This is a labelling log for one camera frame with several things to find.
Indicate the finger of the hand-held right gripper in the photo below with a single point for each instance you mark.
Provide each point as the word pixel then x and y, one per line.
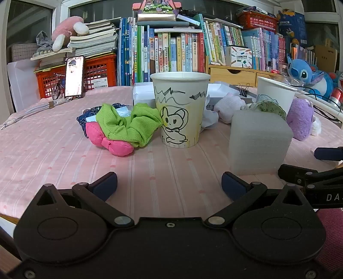
pixel 293 172
pixel 328 153

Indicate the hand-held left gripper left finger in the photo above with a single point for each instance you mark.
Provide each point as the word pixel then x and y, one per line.
pixel 105 185

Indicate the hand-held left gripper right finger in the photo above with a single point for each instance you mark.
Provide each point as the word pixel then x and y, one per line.
pixel 232 186

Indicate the pink fabric bow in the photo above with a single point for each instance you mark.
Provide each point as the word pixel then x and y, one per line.
pixel 118 147

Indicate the purple plush toy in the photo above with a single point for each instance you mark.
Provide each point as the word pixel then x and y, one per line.
pixel 300 118

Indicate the white foam block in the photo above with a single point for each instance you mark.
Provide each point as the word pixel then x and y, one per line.
pixel 257 142

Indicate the green scrunchie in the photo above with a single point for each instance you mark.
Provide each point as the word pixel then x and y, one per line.
pixel 128 126

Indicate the dark blue patterned scrunchie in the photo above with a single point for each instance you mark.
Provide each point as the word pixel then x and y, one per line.
pixel 85 119

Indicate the green floral cloth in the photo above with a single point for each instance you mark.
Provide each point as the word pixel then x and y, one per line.
pixel 268 107

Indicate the light blue cloth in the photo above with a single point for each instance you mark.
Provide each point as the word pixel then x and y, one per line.
pixel 122 112

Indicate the pinkish white towel roll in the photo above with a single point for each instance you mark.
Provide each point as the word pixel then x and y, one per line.
pixel 227 107

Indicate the white tube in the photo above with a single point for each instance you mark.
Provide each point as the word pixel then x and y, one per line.
pixel 321 104

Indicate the pink striped tablecloth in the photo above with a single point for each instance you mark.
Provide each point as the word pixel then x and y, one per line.
pixel 53 161

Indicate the red can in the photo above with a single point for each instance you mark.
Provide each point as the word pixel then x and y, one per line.
pixel 337 96

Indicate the crumpled white tissue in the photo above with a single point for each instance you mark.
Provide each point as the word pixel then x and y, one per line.
pixel 211 118

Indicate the paper cup with cartoon drawing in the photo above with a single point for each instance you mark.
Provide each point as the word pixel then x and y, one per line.
pixel 182 128

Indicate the plain white paper cup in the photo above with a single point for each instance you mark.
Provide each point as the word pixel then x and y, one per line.
pixel 276 94

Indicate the blue alien plush toy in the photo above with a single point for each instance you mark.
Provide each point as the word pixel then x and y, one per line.
pixel 300 69

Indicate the black binder clip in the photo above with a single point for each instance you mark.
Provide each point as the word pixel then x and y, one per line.
pixel 243 90

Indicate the brown cardboard box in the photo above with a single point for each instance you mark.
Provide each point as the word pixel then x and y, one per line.
pixel 325 56

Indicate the miniature bicycle model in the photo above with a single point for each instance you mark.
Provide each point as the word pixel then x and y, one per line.
pixel 56 88

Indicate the wooden drawer organiser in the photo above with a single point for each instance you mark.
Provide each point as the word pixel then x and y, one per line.
pixel 227 76

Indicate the smartphone in dark case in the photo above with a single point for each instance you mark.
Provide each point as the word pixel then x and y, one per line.
pixel 74 77

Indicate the red plastic crate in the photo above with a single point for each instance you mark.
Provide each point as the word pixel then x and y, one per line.
pixel 99 69

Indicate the white box with pencil print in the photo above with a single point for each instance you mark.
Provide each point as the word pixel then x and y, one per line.
pixel 238 57

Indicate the white board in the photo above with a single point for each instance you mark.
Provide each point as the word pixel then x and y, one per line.
pixel 20 85

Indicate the blue carton box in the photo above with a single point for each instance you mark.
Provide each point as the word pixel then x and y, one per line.
pixel 292 26

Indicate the stack of flat books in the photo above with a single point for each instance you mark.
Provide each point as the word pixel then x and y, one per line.
pixel 93 40

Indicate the row of upright books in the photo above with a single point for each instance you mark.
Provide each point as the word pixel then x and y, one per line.
pixel 171 53

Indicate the orange plastic basket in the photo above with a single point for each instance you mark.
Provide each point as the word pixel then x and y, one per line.
pixel 257 21

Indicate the grey cloth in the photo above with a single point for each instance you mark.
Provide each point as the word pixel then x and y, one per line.
pixel 44 41

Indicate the pink and white plush toy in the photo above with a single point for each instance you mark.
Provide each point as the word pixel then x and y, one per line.
pixel 67 26

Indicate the gold box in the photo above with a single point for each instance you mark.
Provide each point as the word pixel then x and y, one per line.
pixel 156 17

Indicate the toy model house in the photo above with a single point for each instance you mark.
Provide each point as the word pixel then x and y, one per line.
pixel 158 6

